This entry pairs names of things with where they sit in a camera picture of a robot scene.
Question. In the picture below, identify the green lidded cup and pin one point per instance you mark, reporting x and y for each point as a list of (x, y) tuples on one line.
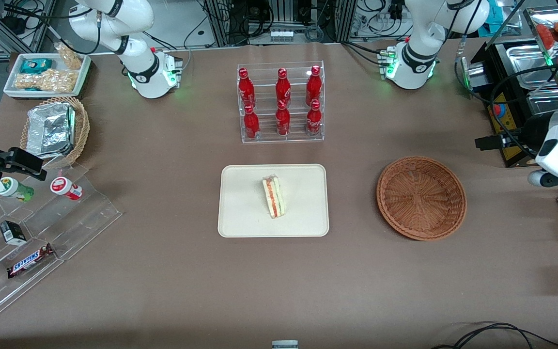
[(12, 189)]

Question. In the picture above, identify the white power strip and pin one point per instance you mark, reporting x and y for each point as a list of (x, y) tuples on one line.
[(281, 35)]

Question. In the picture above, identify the silver foil snack bag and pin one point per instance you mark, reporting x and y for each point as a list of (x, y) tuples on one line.
[(49, 128)]

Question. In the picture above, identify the grey device top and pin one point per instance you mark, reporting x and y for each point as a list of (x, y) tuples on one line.
[(285, 345)]

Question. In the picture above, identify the teal snack packet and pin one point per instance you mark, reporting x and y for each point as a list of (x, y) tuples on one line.
[(36, 65)]

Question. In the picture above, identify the white rectangular snack tray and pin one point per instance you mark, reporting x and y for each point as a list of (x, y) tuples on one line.
[(12, 87)]

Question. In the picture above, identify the Snickers chocolate bar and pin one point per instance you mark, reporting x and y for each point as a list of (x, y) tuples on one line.
[(29, 261)]

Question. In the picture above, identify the steel warmer pan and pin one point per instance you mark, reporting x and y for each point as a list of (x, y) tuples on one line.
[(531, 65), (550, 102)]

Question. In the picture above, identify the black glass food warmer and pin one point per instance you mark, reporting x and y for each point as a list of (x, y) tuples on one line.
[(489, 72)]

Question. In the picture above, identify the light wicker basket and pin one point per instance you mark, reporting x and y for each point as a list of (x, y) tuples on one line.
[(83, 131)]

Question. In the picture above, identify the clear acrylic stepped stand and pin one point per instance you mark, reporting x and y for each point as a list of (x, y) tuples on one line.
[(85, 218)]

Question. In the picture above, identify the red lidded cup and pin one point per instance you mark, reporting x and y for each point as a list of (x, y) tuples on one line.
[(66, 188)]

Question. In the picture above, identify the brown round wicker basket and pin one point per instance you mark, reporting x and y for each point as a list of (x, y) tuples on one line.
[(422, 198)]

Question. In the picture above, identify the triangle sandwich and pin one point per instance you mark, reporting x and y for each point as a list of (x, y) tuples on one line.
[(273, 196)]

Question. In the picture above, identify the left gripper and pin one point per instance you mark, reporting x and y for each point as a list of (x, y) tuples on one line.
[(530, 133)]

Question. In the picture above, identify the clear bag of peanuts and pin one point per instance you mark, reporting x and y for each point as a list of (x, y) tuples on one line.
[(69, 57)]

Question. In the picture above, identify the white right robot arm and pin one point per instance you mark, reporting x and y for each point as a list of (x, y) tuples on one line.
[(150, 80)]

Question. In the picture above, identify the small black carton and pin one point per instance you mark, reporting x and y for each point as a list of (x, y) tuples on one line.
[(13, 232)]

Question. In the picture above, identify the aluminium frame post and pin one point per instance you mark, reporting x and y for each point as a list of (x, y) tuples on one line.
[(347, 19), (216, 24)]

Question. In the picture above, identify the red food in warmer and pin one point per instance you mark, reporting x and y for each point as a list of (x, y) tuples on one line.
[(557, 34)]

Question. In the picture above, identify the clear bag cracker snacks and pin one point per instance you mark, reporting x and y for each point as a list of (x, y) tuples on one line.
[(46, 81)]

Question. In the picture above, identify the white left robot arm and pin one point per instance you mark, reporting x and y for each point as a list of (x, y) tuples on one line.
[(412, 68)]

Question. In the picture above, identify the cream plastic tray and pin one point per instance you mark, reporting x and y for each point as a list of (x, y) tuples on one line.
[(240, 203)]

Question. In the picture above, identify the clear acrylic bottle rack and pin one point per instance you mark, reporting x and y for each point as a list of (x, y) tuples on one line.
[(265, 138)]

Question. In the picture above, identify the red round warmer knob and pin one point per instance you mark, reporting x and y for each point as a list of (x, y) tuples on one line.
[(498, 111)]

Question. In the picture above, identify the yellow warmer control panel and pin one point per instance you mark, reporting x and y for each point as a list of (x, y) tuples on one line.
[(507, 123)]

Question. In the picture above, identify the red cola bottle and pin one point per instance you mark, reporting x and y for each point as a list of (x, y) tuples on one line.
[(245, 89), (313, 85), (314, 121), (283, 87), (251, 123), (283, 121)]

